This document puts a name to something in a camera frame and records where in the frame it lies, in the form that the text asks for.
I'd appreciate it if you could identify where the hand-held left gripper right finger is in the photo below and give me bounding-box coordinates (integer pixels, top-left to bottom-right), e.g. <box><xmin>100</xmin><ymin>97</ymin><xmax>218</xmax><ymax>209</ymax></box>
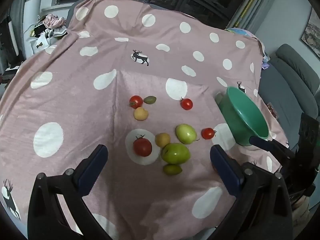
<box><xmin>209</xmin><ymin>144</ymin><xmax>293</xmax><ymax>240</ymax></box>

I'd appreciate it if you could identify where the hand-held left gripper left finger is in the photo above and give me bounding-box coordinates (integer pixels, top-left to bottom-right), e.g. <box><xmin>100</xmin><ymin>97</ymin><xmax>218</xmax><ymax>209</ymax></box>
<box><xmin>27</xmin><ymin>144</ymin><xmax>112</xmax><ymax>240</ymax></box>

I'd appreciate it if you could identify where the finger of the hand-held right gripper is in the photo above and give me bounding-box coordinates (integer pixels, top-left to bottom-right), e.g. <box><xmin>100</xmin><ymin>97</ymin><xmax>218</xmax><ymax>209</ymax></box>
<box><xmin>250</xmin><ymin>136</ymin><xmax>297</xmax><ymax>162</ymax></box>

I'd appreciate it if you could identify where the green plastic bowl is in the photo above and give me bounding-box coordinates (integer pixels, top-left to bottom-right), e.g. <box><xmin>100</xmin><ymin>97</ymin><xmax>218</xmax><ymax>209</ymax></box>
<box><xmin>216</xmin><ymin>86</ymin><xmax>270</xmax><ymax>147</ymax></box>

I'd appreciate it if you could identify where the green tomato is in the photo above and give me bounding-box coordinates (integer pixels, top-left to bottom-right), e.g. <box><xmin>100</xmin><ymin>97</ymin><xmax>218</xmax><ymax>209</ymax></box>
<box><xmin>175</xmin><ymin>124</ymin><xmax>198</xmax><ymax>145</ymax></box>
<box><xmin>161</xmin><ymin>143</ymin><xmax>191</xmax><ymax>165</ymax></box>

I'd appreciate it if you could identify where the large red tomato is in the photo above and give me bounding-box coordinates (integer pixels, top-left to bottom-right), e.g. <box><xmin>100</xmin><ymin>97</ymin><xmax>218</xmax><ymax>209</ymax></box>
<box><xmin>133</xmin><ymin>135</ymin><xmax>153</xmax><ymax>157</ymax></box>

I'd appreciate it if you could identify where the yellow apricot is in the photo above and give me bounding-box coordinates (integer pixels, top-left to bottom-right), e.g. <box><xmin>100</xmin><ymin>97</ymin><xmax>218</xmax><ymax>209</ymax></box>
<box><xmin>155</xmin><ymin>133</ymin><xmax>171</xmax><ymax>148</ymax></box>
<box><xmin>133</xmin><ymin>107</ymin><xmax>149</xmax><ymax>121</ymax></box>

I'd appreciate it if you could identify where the red snack packet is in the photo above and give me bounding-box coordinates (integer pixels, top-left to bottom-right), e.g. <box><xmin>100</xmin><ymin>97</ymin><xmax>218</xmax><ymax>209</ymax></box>
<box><xmin>266</xmin><ymin>102</ymin><xmax>278</xmax><ymax>119</ymax></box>

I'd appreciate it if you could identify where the grey sofa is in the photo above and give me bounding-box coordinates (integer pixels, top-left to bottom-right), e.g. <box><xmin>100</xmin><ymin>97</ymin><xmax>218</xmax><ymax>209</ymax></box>
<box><xmin>259</xmin><ymin>44</ymin><xmax>320</xmax><ymax>153</ymax></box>

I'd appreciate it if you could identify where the pink polka dot blanket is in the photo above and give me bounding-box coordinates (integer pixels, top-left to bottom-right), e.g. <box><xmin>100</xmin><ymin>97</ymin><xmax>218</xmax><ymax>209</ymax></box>
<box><xmin>0</xmin><ymin>0</ymin><xmax>290</xmax><ymax>240</ymax></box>

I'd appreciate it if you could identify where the light blue printed sheet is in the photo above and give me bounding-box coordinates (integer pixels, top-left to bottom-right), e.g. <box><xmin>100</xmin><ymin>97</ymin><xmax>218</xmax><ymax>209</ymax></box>
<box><xmin>225</xmin><ymin>27</ymin><xmax>253</xmax><ymax>37</ymax></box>

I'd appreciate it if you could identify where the grey curtain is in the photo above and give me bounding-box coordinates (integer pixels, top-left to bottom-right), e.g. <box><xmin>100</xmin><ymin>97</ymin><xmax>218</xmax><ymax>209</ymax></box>
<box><xmin>230</xmin><ymin>0</ymin><xmax>278</xmax><ymax>30</ymax></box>

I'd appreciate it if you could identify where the pile of clothes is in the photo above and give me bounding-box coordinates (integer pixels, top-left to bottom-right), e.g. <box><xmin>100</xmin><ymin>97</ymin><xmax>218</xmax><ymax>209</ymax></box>
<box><xmin>42</xmin><ymin>14</ymin><xmax>67</xmax><ymax>29</ymax></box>

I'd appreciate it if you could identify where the white board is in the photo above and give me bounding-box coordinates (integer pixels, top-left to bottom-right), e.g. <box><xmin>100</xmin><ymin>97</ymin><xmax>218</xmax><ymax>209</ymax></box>
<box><xmin>24</xmin><ymin>0</ymin><xmax>42</xmax><ymax>38</ymax></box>

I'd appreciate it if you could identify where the framed wall picture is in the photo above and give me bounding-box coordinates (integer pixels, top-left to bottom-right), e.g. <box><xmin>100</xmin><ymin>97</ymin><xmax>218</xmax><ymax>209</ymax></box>
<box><xmin>300</xmin><ymin>7</ymin><xmax>320</xmax><ymax>58</ymax></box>

